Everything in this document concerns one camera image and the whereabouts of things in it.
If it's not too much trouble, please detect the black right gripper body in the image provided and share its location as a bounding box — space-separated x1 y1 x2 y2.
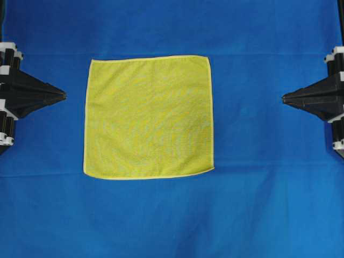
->
324 46 343 151

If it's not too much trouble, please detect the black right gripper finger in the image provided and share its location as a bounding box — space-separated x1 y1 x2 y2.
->
282 98 333 121
282 76 333 100

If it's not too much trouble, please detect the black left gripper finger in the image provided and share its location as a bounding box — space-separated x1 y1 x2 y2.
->
10 68 66 96
10 94 67 119

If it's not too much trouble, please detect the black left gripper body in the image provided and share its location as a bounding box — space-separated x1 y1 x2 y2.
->
1 42 24 147

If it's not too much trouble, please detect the blue table cloth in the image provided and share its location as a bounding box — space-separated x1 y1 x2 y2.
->
1 1 343 257

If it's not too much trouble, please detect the yellow-green square towel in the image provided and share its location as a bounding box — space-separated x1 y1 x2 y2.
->
83 55 214 180

